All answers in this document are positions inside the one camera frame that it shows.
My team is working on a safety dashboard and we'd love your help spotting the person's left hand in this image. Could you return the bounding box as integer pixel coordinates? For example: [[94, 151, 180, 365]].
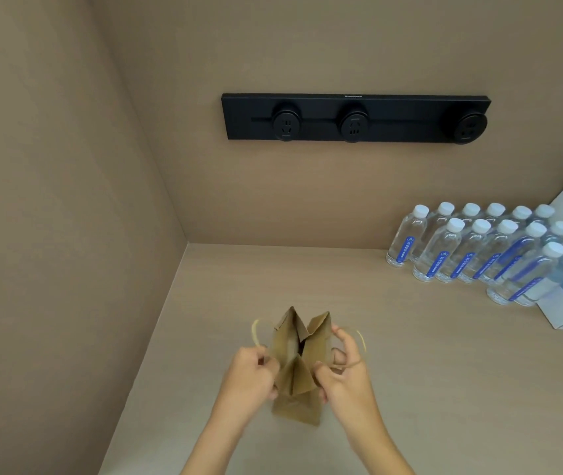
[[217, 344, 281, 422]]

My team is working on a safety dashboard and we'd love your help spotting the person's right hand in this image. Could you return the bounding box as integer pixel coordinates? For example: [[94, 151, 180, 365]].
[[314, 326, 379, 431]]

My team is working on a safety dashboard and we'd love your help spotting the brown paper bag with handles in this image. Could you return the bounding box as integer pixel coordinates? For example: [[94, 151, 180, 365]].
[[251, 306, 367, 427]]

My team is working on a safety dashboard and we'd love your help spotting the person's right forearm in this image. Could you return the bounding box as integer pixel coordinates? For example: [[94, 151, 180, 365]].
[[333, 413, 416, 475]]

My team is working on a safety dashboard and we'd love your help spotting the person's left forearm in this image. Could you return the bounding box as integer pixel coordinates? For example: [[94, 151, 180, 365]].
[[180, 410, 258, 475]]

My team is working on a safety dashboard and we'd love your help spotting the group of clear water bottles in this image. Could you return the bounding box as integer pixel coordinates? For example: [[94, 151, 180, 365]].
[[385, 202, 563, 308]]

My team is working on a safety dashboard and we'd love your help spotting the black round socket adapter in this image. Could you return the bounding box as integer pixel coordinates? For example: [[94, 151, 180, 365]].
[[271, 108, 303, 142], [453, 111, 488, 145], [339, 110, 371, 143]]

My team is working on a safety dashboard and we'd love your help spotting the black wall power track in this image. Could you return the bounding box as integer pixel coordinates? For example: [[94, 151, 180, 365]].
[[221, 93, 492, 144]]

